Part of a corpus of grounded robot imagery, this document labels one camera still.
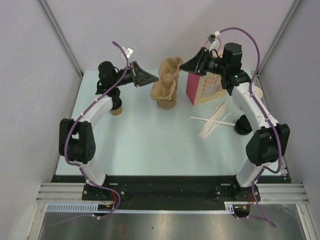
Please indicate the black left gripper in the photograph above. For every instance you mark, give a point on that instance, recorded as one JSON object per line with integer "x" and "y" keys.
{"x": 141, "y": 78}

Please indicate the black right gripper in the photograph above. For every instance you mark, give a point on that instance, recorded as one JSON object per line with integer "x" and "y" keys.
{"x": 198, "y": 64}

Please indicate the pink kraft paper bag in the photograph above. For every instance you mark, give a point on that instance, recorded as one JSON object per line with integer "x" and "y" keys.
{"x": 201, "y": 89}

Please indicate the single brown pulp cup carrier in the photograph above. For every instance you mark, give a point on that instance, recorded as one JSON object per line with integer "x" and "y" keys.
{"x": 168, "y": 72}

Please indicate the single brown paper cup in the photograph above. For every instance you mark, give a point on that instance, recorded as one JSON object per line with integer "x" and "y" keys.
{"x": 117, "y": 111}

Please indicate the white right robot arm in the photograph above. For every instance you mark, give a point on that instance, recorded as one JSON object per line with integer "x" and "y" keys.
{"x": 270, "y": 138}

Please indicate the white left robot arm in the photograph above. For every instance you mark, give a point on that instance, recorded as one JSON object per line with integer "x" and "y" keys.
{"x": 76, "y": 136}

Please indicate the brown pulp cup carrier stack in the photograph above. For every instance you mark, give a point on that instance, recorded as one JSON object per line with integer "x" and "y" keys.
{"x": 168, "y": 104}

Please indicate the pile of white wrapped straws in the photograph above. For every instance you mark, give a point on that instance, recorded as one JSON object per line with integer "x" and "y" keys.
{"x": 218, "y": 114}

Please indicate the stack of brown paper cups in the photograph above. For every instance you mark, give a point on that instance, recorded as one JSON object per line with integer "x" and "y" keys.
{"x": 258, "y": 92}

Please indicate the stack of black cup lids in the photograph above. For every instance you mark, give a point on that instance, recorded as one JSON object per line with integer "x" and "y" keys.
{"x": 242, "y": 126}

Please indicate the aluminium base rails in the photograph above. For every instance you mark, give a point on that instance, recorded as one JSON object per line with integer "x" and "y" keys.
{"x": 282, "y": 193}

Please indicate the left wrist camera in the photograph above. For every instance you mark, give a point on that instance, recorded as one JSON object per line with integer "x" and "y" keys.
{"x": 127, "y": 52}

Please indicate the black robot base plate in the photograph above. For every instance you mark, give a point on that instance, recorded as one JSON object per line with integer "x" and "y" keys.
{"x": 140, "y": 203}

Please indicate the left aluminium frame post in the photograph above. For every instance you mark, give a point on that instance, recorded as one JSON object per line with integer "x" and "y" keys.
{"x": 49, "y": 15}

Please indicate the aluminium frame post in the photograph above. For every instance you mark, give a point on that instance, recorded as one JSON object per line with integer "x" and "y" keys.
{"x": 49, "y": 15}
{"x": 279, "y": 34}

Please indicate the right aluminium frame post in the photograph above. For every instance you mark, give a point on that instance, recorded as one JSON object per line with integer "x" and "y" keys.
{"x": 279, "y": 34}

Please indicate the white slotted cable duct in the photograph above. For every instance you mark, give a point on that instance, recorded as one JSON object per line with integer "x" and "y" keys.
{"x": 95, "y": 208}

